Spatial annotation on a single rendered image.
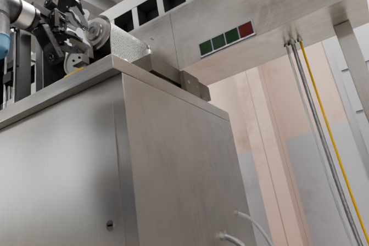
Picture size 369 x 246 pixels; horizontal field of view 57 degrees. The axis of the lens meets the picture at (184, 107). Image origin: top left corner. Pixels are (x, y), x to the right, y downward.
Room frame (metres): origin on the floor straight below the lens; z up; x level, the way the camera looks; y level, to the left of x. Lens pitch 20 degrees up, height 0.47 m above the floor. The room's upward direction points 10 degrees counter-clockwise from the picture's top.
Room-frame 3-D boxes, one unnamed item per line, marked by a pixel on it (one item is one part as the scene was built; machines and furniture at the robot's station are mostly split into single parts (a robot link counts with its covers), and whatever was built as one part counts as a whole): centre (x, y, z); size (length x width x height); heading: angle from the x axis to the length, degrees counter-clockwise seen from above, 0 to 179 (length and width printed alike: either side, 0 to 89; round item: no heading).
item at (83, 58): (1.09, 0.34, 1.05); 0.06 x 0.05 x 0.31; 151
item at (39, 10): (0.85, 0.36, 1.12); 0.12 x 0.08 x 0.09; 152
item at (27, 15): (0.78, 0.40, 1.11); 0.08 x 0.05 x 0.08; 62
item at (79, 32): (0.93, 0.29, 1.11); 0.09 x 0.03 x 0.06; 143
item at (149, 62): (1.17, 0.05, 1.00); 0.40 x 0.16 x 0.06; 151
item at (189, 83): (1.14, -0.04, 0.97); 0.10 x 0.03 x 0.11; 151
